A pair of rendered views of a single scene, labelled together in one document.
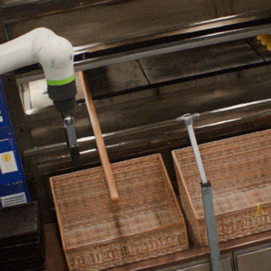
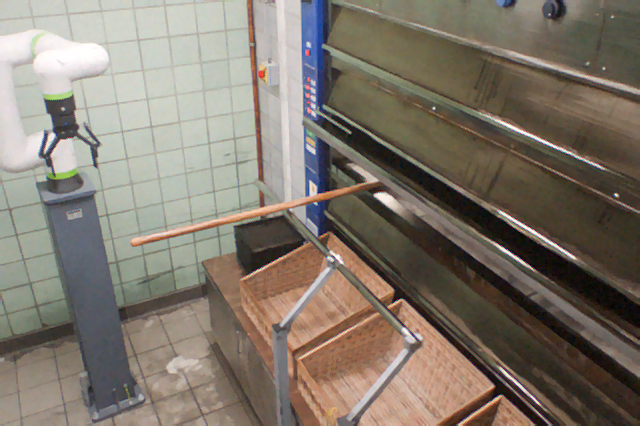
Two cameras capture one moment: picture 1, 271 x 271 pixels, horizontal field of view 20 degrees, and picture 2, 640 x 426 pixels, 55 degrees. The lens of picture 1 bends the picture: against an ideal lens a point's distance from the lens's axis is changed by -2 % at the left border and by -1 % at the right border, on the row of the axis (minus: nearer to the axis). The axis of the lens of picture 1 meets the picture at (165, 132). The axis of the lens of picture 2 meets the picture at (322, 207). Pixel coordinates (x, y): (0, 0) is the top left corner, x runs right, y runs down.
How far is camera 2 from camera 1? 3.03 m
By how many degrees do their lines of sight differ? 62
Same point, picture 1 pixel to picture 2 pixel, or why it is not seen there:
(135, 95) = (394, 214)
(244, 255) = not seen: outside the picture
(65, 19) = (368, 91)
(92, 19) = (383, 106)
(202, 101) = (445, 277)
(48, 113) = (342, 174)
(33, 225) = (263, 248)
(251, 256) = not seen: outside the picture
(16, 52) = not seen: hidden behind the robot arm
